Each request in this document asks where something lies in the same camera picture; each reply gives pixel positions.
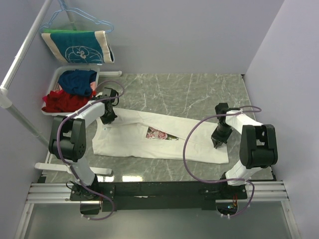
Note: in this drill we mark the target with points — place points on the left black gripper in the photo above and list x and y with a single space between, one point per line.
108 120

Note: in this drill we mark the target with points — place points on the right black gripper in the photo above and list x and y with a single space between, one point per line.
218 140

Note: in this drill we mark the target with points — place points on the white floral t shirt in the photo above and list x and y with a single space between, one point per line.
156 136

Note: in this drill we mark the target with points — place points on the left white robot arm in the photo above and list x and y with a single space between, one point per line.
68 136

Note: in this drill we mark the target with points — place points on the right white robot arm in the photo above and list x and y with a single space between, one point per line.
258 144

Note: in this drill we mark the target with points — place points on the navy blue t shirt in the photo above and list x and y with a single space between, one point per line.
78 82

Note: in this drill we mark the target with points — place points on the red t shirt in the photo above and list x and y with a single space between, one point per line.
63 102

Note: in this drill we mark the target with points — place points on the white plastic laundry basket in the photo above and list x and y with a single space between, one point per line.
54 86

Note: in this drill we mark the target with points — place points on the teal cartoon towel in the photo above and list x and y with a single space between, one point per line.
79 47

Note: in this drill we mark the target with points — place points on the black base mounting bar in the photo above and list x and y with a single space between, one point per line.
157 195

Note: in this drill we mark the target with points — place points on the aluminium rail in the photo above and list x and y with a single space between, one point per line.
57 193

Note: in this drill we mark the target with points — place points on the white clothes rack frame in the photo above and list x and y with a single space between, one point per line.
19 148

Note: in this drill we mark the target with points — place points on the blue wire hanger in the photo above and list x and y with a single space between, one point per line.
64 8

